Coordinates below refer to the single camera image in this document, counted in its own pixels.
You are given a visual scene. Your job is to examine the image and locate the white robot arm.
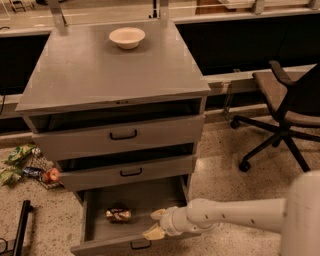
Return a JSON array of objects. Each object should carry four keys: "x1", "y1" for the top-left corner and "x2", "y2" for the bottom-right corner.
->
[{"x1": 143, "y1": 170, "x2": 320, "y2": 256}]

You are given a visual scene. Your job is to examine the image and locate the black stand frame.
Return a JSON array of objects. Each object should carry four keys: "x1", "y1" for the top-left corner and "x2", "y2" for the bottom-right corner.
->
[{"x1": 0, "y1": 200, "x2": 33, "y2": 256}]

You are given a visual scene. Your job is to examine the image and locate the grey top drawer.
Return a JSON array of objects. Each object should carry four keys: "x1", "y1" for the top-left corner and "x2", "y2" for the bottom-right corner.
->
[{"x1": 33, "y1": 115, "x2": 204, "y2": 161}]

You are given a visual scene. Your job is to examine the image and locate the grey drawer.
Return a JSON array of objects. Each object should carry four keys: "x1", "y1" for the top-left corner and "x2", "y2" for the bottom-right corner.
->
[
  {"x1": 59, "y1": 155, "x2": 196, "y2": 191},
  {"x1": 33, "y1": 115, "x2": 204, "y2": 161},
  {"x1": 71, "y1": 175, "x2": 191, "y2": 256}
]

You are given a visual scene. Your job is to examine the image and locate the green chip bag upper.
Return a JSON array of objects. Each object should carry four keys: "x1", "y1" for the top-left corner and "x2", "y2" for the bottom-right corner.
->
[{"x1": 5, "y1": 144, "x2": 35, "y2": 165}]

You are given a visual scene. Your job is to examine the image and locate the grey drawer cabinet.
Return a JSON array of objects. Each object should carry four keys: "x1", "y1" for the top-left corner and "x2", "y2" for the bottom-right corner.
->
[{"x1": 15, "y1": 19, "x2": 212, "y2": 201}]

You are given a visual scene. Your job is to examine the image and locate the black office chair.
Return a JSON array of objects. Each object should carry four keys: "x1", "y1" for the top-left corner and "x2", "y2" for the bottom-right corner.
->
[{"x1": 230, "y1": 61, "x2": 320, "y2": 172}]

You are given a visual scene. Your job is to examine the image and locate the blue snack packet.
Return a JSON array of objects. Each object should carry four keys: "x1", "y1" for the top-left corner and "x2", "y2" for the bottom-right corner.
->
[{"x1": 23, "y1": 167, "x2": 42, "y2": 178}]

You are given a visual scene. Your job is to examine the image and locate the grey bottom drawer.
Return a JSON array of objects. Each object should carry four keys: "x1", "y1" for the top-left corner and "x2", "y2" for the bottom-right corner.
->
[{"x1": 71, "y1": 175, "x2": 191, "y2": 256}]

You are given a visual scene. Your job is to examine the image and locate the green chip bag lower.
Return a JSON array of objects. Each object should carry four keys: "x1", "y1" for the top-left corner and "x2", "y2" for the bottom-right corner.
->
[{"x1": 0, "y1": 166, "x2": 22, "y2": 186}]

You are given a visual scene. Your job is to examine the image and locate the green chip bag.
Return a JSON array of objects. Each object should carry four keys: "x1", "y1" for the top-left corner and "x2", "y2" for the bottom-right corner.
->
[
  {"x1": 0, "y1": 166, "x2": 22, "y2": 186},
  {"x1": 5, "y1": 144, "x2": 35, "y2": 165}
]

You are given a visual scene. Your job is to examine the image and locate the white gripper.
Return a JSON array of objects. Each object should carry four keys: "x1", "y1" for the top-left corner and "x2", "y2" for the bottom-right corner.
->
[{"x1": 143, "y1": 206, "x2": 181, "y2": 241}]

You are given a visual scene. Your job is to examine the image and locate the white bowl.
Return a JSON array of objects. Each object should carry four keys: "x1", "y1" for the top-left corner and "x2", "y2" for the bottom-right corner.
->
[{"x1": 109, "y1": 27, "x2": 145, "y2": 50}]

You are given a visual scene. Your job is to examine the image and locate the grey middle drawer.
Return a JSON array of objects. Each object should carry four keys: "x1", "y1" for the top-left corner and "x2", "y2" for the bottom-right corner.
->
[{"x1": 59, "y1": 155, "x2": 196, "y2": 191}]

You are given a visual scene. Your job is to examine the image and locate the orange soda can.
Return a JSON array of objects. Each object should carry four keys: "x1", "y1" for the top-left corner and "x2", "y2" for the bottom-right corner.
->
[{"x1": 106, "y1": 208, "x2": 132, "y2": 223}]

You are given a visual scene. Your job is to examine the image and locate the red apple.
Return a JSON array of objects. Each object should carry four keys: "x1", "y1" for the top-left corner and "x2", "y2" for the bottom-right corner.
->
[{"x1": 43, "y1": 168, "x2": 59, "y2": 184}]

